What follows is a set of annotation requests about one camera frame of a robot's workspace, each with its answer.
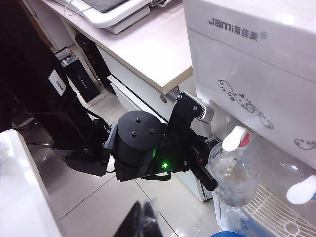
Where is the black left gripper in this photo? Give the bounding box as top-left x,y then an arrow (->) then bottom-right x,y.
150,133 -> 222,191

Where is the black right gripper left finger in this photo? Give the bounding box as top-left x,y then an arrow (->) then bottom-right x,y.
116,201 -> 144,237

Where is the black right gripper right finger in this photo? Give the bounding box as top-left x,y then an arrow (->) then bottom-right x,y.
142,201 -> 164,237

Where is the clear plastic mug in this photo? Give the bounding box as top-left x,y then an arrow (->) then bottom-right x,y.
208,142 -> 262,208

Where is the red hot water tap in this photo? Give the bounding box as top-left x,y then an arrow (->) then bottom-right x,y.
221,125 -> 252,152

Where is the white desk drawer cabinet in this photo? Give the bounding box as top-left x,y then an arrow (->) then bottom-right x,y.
97,46 -> 215,203

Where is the blue cold water tap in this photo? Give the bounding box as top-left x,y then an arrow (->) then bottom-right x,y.
286,174 -> 316,205

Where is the white water dispenser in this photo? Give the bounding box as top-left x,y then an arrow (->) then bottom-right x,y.
182,0 -> 316,237

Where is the blue round container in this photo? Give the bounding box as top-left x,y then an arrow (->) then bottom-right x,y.
212,231 -> 244,237

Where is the white drip tray grille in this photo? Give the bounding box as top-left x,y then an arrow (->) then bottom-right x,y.
243,184 -> 316,237

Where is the white glossy housing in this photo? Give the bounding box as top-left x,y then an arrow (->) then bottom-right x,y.
0,129 -> 62,237

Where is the black box with white text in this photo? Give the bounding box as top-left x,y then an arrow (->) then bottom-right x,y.
61,53 -> 101,104

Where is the white laptop stand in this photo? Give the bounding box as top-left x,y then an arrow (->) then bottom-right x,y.
49,0 -> 151,35

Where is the grey laptop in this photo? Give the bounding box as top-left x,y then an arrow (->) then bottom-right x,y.
81,0 -> 131,13

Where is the thin desk cable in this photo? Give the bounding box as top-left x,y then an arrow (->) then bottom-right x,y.
63,0 -> 96,17

